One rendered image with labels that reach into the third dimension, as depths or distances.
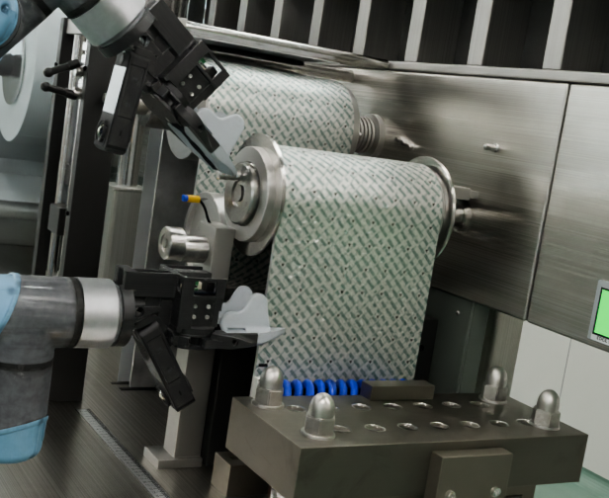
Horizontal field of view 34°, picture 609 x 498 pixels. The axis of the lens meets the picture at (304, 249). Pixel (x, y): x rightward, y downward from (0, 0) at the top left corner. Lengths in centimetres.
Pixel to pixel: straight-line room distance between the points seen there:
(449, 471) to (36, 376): 44
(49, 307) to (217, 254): 26
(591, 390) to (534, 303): 314
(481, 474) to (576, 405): 334
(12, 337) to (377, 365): 47
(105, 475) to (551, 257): 60
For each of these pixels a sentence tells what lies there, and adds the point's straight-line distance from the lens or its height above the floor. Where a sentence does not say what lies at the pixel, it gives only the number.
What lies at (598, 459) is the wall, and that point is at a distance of 440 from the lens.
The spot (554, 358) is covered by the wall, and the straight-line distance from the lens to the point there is 454.
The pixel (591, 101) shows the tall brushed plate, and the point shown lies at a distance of 123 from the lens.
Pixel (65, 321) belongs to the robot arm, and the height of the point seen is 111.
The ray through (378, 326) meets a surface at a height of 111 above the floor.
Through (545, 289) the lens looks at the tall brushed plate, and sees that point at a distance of 125.
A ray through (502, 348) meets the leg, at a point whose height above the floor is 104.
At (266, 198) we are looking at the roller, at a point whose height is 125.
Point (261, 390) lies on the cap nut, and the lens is 111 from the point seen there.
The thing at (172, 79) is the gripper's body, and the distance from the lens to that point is 111.
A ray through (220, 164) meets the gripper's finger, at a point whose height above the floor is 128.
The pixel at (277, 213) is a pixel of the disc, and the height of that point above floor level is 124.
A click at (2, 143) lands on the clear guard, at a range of 209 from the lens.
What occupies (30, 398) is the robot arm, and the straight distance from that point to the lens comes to 105.
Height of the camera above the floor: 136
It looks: 8 degrees down
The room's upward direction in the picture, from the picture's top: 9 degrees clockwise
